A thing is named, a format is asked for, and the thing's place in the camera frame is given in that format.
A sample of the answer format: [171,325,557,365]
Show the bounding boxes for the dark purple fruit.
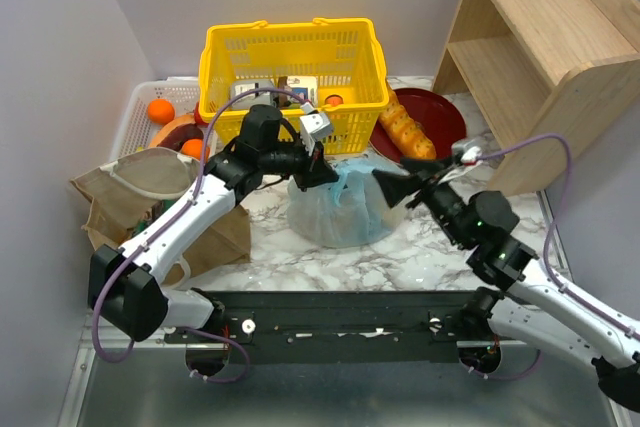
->
[158,124,204,151]

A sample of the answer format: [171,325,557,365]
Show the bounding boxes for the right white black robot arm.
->
[372,150,639,411]

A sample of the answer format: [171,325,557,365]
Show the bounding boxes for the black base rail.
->
[159,289,526,367]

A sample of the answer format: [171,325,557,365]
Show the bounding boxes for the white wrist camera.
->
[299,102,334,154]
[442,138,483,182]

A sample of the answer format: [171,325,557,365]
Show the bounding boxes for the white perforated plastic tray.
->
[109,78,200,161]

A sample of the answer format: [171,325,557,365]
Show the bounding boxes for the small orange tangerine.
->
[180,138,210,160]

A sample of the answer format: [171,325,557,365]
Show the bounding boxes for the yellow plastic shopping basket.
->
[198,18,389,155]

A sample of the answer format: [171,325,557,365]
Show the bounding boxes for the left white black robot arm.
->
[88,105,338,342]

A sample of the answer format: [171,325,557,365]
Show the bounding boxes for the orange fruit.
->
[146,98,175,125]

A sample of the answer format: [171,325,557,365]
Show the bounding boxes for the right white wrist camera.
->
[442,138,483,182]

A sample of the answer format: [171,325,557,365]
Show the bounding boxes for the wooden shelf unit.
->
[433,0,639,196]

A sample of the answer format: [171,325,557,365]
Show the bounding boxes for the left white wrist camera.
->
[299,102,334,154]

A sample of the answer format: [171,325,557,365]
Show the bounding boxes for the red apple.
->
[193,103,208,127]

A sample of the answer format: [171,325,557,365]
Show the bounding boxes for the blue cartoon plastic bag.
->
[287,156,406,248]

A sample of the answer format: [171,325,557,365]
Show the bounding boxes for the brown jute tote bag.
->
[70,148,251,287]

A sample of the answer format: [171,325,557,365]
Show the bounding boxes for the green snack bag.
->
[140,200,171,229]

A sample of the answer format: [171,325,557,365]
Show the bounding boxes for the grey white box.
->
[230,79,275,110]

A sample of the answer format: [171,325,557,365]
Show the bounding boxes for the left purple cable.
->
[92,87,309,383]

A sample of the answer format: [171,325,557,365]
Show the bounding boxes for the red bowl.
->
[370,88,467,163]

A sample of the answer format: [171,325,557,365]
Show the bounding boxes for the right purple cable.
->
[469,134,640,382]

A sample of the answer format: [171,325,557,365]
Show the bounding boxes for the purple cable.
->
[469,134,640,382]
[92,87,309,383]

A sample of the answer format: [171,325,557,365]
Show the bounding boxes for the orange pastry bread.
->
[378,89,436,160]

